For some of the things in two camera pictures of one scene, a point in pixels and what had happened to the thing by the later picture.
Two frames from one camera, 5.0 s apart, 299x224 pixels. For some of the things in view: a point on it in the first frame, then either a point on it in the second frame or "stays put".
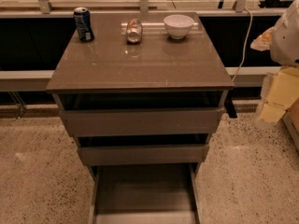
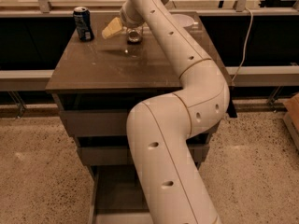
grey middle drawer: [143, 154] stays put
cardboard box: [291, 120] stays put
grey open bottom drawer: [145, 193] stays put
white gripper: [286, 42] to [130, 21]
